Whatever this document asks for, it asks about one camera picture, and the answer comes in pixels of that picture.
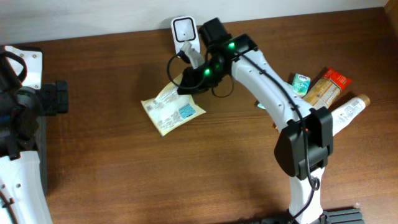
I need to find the black mesh basket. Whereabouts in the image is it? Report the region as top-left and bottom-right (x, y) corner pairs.
(35, 116), (48, 195)

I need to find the teal snack packet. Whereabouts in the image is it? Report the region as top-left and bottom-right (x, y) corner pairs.
(255, 82), (294, 110)

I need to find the white Pantene tube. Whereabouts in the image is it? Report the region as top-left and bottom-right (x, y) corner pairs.
(331, 94), (371, 136)

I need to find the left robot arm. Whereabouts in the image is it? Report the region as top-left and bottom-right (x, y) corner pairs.
(1, 45), (69, 223)

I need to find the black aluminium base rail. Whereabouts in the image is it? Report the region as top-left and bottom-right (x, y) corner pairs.
(248, 207), (365, 224)

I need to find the white cube barcode scanner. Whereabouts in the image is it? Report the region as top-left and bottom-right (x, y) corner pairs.
(170, 16), (200, 53)

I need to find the wooden side panel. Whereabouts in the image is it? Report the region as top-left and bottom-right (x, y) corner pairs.
(384, 0), (398, 32)

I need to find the small mint green bar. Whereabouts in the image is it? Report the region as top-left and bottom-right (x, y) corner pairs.
(292, 73), (311, 97)

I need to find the cream wipes packet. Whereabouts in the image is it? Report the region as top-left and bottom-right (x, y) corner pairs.
(141, 82), (206, 136)

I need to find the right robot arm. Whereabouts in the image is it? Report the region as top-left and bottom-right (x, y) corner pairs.
(177, 18), (333, 223)

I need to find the orange spaghetti package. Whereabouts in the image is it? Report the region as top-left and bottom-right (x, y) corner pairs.
(301, 67), (352, 110)

